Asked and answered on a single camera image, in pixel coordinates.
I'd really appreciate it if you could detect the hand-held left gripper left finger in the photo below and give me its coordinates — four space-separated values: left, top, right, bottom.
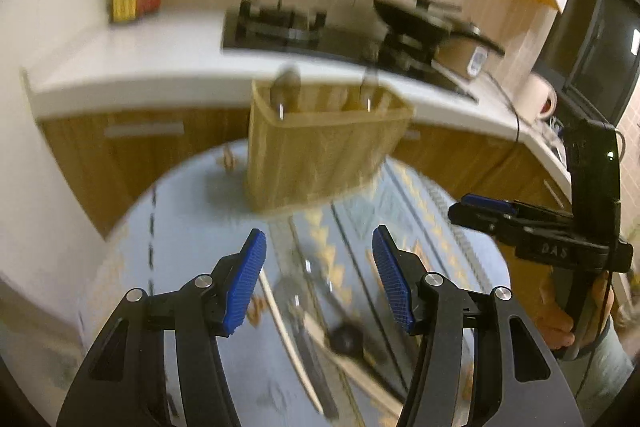
56 228 268 427

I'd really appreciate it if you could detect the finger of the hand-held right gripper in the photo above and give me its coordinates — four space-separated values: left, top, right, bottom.
448 205 577 246
461 193 577 229

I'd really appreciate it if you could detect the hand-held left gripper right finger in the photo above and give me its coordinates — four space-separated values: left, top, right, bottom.
371 225 584 427

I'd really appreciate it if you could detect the black ladle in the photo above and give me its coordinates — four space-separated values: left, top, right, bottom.
302 259 366 358

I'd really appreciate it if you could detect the pale wooden chopstick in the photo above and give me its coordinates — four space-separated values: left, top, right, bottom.
259 276 326 414

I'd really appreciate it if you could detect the dark-handled utensil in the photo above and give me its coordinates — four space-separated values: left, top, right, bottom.
286 277 342 420

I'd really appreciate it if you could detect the beige plastic utensil basket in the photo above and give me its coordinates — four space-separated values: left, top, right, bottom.
244 79 416 214

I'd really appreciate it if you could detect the person's right forearm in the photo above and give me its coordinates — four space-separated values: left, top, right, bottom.
565 317 636 410

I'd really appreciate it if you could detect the person's right hand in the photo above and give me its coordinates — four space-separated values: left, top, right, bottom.
537 271 575 351

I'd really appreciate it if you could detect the blue patterned table mat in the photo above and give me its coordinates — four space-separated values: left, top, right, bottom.
80 139 513 427

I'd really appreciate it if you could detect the white electric kettle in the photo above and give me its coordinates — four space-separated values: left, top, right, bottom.
515 72 558 125

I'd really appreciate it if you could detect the brown rice cooker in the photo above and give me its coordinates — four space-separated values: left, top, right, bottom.
437 19 488 80

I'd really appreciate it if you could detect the dark window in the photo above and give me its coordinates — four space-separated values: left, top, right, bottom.
532 0 640 128

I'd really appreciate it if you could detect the black wok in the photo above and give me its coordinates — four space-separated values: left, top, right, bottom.
372 0 506 58

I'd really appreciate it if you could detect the black gas stove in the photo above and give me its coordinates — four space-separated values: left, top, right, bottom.
221 0 478 102

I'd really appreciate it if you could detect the white kitchen countertop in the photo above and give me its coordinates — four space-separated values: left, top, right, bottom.
22 9 571 188

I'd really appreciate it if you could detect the white refrigerator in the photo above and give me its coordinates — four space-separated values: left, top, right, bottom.
0 0 132 323

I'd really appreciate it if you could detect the black power cable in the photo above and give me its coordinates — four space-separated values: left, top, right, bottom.
480 69 523 142

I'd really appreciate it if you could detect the silver cabinet handle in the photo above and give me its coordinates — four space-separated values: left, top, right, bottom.
104 123 186 138

